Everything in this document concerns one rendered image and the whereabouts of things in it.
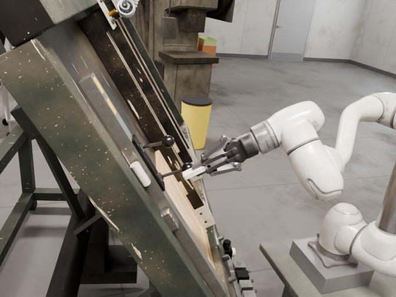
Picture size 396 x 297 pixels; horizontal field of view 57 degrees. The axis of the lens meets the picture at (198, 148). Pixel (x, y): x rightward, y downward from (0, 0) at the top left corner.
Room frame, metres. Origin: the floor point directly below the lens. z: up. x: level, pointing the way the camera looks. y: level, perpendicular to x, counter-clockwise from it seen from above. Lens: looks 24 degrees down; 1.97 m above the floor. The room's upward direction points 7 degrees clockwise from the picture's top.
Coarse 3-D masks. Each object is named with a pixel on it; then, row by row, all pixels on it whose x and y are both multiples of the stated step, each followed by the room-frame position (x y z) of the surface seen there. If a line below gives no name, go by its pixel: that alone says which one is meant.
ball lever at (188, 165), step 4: (184, 164) 1.01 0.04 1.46; (188, 164) 1.01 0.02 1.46; (192, 164) 1.02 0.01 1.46; (184, 168) 1.00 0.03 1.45; (188, 168) 1.00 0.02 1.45; (172, 172) 1.02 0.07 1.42; (176, 172) 1.02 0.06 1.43; (160, 176) 1.02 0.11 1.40; (164, 176) 1.02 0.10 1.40; (160, 180) 1.02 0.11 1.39
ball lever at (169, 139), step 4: (164, 136) 0.98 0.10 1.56; (168, 136) 0.98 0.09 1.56; (164, 140) 0.97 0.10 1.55; (168, 140) 0.97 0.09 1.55; (172, 140) 0.97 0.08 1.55; (140, 144) 1.01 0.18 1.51; (148, 144) 1.01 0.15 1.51; (152, 144) 1.00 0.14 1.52; (156, 144) 0.99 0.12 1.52; (160, 144) 0.99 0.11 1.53; (164, 144) 0.97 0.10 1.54; (168, 144) 0.97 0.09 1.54; (172, 144) 0.97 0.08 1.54; (144, 148) 1.02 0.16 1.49
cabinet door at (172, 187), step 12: (156, 156) 1.37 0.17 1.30; (156, 168) 1.27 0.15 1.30; (168, 168) 1.40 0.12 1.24; (168, 180) 1.29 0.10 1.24; (168, 192) 1.17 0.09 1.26; (180, 192) 1.39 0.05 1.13; (180, 204) 1.26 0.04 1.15; (192, 216) 1.35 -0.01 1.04; (192, 228) 1.23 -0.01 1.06; (204, 228) 1.46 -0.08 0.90; (204, 240) 1.32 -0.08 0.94; (204, 252) 1.20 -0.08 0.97
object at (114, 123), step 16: (80, 80) 0.99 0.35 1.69; (96, 96) 0.97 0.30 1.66; (112, 112) 0.98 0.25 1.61; (112, 128) 0.98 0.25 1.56; (128, 144) 0.99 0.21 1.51; (128, 160) 0.99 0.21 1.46; (160, 192) 1.01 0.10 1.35; (160, 208) 1.01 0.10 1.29; (176, 208) 1.06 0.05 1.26; (192, 240) 1.03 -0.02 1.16; (192, 256) 1.03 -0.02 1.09; (208, 272) 1.04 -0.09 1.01; (224, 288) 1.08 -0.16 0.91
